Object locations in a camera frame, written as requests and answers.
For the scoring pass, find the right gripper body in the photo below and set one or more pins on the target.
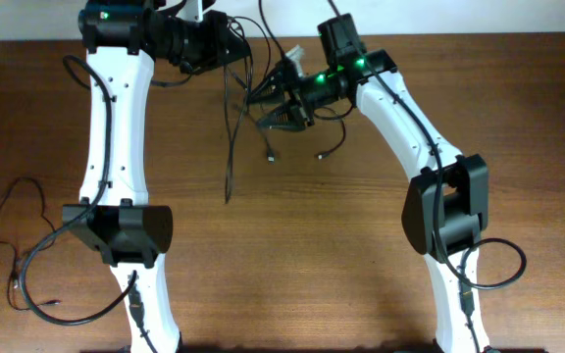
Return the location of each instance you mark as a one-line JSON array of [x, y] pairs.
[[295, 93]]

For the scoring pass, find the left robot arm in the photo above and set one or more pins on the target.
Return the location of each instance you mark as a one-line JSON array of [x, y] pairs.
[[113, 215]]

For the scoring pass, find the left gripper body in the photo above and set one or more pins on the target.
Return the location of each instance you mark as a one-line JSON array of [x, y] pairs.
[[236, 46]]

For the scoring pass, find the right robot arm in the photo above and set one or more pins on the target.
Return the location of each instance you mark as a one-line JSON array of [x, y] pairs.
[[446, 206]]

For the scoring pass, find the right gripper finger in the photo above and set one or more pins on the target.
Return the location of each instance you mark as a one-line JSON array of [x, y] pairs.
[[290, 116], [270, 91]]

